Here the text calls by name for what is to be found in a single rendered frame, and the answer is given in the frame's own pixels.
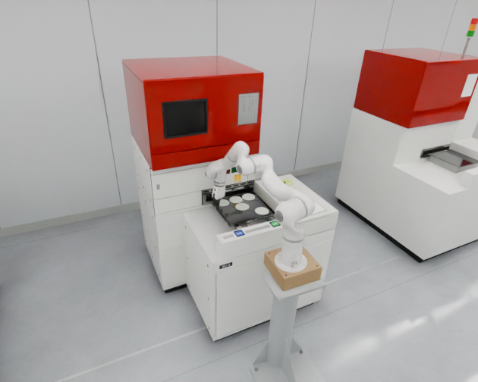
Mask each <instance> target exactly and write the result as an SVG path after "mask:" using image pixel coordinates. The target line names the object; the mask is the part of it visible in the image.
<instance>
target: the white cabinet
mask: <svg viewBox="0 0 478 382"><path fill-rule="evenodd" d="M182 218H183V231H184V255H185V268H186V281H187V286H188V289H189V291H190V293H191V295H192V297H193V299H194V302H195V303H196V305H197V308H198V309H199V311H200V314H201V316H202V318H203V320H204V322H205V325H206V327H207V329H208V331H209V333H210V336H211V338H212V340H213V341H215V342H216V341H219V340H222V339H224V338H226V337H229V336H232V335H234V334H236V333H240V332H241V331H244V330H247V329H250V328H252V327H255V326H257V325H259V324H263V323H265V322H267V321H270V318H271V311H272V298H273V294H272V292H271V291H270V289H269V288H268V287H267V285H266V283H265V281H264V280H263V279H262V273H263V272H264V270H265V268H266V266H265V265H264V263H263V262H264V253H265V252H268V251H271V250H273V249H279V248H281V245H278V246H273V247H271V248H268V249H263V250H260V251H258V252H253V253H250V254H247V255H242V256H240V257H237V258H233V259H229V260H227V261H222V262H219V263H216V264H214V265H213V264H212V262H211V261H210V259H209V257H208V255H207V254H206V252H205V251H204V249H203V247H202V246H201V244H200V242H199V240H198V239H197V237H196V236H195V234H194V232H193V231H192V229H191V227H190V225H189V224H188V222H187V220H186V219H185V217H184V216H183V214H182ZM334 234H335V228H332V229H329V230H325V231H322V232H319V233H315V234H312V235H309V236H305V237H304V239H303V247H304V248H305V249H306V250H307V251H308V252H309V253H310V254H311V255H312V256H313V257H314V258H315V260H316V261H317V262H318V263H319V264H320V265H321V266H322V273H321V277H320V278H321V279H322V280H323V281H324V280H325V274H326V270H327V267H328V263H329V256H330V252H331V248H332V241H333V238H334ZM321 295H322V289H319V290H315V291H312V292H309V293H305V294H303V295H300V296H299V299H298V304H297V310H298V309H300V308H304V307H306V306H308V305H312V304H313V303H314V302H316V301H319V300H320V299H321Z"/></svg>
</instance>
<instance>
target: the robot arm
mask: <svg viewBox="0 0 478 382"><path fill-rule="evenodd" d="M249 152H250V148H249V146H248V145H247V144H246V143H245V142H243V141H238V142H236V143H235V144H234V145H233V146H232V147H231V149H230V150H229V152H228V153H227V155H226V156H225V157H224V158H222V159H219V160H217V161H214V162H212V163H211V164H210V165H209V166H208V167H207V168H206V170H205V177H206V178H209V179H213V178H214V187H213V190H212V197H213V199H212V200H213V201H215V206H217V207H219V204H220V201H221V198H222V197H224V196H225V179H226V172H227V170H229V169H232V168H233V167H234V166H235V165H236V169H237V172H238V173H239V174H240V175H242V176H249V175H251V174H255V173H259V172H260V173H262V174H263V175H262V178H261V184H262V185H263V187H264V188H265V189H266V190H267V192H268V193H269V194H270V195H272V196H274V197H275V198H277V199H280V200H283V201H285V202H283V203H281V204H280V205H278V206H277V208H276V210H275V219H276V220H277V221H278V222H279V223H280V225H282V227H283V234H282V243H281V252H279V253H278V254H277V255H276V256H275V264H276V266H277V267H278V268H279V269H281V270H282V271H285V272H289V273H297V272H300V271H302V270H304V269H305V268H306V266H307V259H306V257H305V256H304V255H303V254H302V251H303V239H304V228H303V225H302V224H299V223H297V221H299V220H301V219H303V218H306V217H308V216H310V215H311V214H312V213H313V212H314V210H315V203H314V201H313V200H312V199H311V198H310V197H309V196H308V195H307V194H305V193H302V192H301V191H299V190H297V189H294V188H292V187H289V186H287V185H286V184H285V183H283V182H282V181H281V180H280V179H279V178H278V176H277V175H276V174H275V172H274V171H273V160H272V158H271V157H270V156H268V155H256V156H253V157H250V158H248V157H247V156H248V155H249Z"/></svg>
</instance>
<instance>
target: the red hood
mask: <svg viewBox="0 0 478 382"><path fill-rule="evenodd" d="M122 67H123V72H124V84H125V89H126V96H127V107H128V113H129V119H130V126H131V135H132V136H133V138H134V140H135V141H136V143H137V145H138V147H139V148H140V151H141V152H142V153H143V156H144V158H145V159H146V161H147V163H148V164H149V166H150V168H151V169H152V171H159V170H164V169H169V168H177V167H182V166H187V165H192V164H200V163H205V162H210V161H217V160H219V159H222V158H224V157H225V156H226V155H227V153H228V152H229V150H230V149H231V147H232V146H233V145H234V144H235V143H236V142H238V141H243V142H245V143H246V144H247V145H248V146H249V148H250V152H249V155H255V154H259V140H260V128H261V117H262V105H263V83H264V72H262V71H260V70H256V69H254V68H251V67H248V66H247V65H244V64H241V63H239V62H236V61H233V60H231V59H229V58H226V57H223V56H221V55H216V56H196V57H176V58H137V59H122Z"/></svg>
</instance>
